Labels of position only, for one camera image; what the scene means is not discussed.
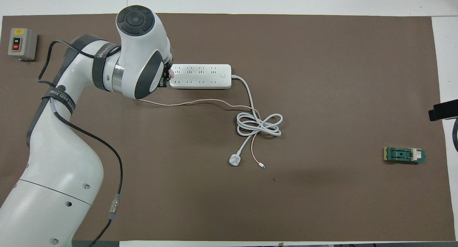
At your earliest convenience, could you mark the white power strip cable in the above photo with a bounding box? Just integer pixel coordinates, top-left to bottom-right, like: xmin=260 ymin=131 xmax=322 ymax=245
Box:
xmin=228 ymin=74 xmax=283 ymax=167

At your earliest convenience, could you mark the pink charging cable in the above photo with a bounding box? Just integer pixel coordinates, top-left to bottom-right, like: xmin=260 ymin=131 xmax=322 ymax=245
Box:
xmin=137 ymin=98 xmax=266 ymax=169

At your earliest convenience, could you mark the white power strip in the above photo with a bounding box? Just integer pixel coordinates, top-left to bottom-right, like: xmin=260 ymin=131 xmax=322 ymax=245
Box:
xmin=169 ymin=64 xmax=232 ymax=89

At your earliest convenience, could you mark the brown table mat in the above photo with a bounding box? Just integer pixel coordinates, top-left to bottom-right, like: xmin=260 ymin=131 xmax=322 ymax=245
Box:
xmin=0 ymin=13 xmax=457 ymax=242

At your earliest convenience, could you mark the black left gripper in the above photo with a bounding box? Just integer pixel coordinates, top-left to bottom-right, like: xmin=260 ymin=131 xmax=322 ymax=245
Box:
xmin=159 ymin=57 xmax=175 ymax=89

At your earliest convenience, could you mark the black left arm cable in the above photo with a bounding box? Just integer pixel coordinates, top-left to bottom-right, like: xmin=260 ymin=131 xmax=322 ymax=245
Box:
xmin=38 ymin=40 xmax=124 ymax=247

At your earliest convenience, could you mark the grey on-off switch box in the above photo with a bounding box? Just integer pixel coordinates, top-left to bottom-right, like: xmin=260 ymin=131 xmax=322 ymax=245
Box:
xmin=8 ymin=28 xmax=38 ymax=61

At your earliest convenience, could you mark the green knife switch board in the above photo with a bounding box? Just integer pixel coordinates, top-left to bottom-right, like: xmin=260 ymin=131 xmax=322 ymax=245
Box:
xmin=384 ymin=147 xmax=426 ymax=165

